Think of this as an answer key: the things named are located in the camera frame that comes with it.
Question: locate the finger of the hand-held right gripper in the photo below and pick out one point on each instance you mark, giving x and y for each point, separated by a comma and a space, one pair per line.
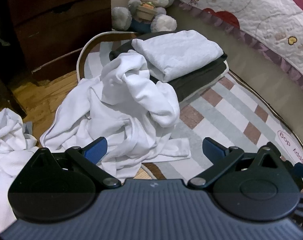
300, 168

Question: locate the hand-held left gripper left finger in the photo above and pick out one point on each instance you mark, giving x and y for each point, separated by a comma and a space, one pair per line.
97, 148

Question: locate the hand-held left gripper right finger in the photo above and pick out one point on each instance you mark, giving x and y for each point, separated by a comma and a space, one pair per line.
214, 148

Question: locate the white long-sleeved shirt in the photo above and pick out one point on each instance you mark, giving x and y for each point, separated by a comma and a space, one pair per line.
116, 105

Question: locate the white t-shirt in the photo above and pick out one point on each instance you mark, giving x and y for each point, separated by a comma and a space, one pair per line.
6, 140

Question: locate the checked rug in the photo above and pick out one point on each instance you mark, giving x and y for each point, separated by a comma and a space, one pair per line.
229, 120

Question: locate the folded dark garment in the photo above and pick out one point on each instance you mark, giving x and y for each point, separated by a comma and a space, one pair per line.
196, 82

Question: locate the small grey-blue cloth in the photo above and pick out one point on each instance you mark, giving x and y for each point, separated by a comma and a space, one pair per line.
29, 128

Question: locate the folded white garment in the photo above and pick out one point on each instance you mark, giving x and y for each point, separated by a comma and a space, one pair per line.
176, 52

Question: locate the dark wooden dresser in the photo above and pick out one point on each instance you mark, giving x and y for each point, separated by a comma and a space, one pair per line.
54, 30

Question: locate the printed quilt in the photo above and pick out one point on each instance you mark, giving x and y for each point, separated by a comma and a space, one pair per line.
266, 17

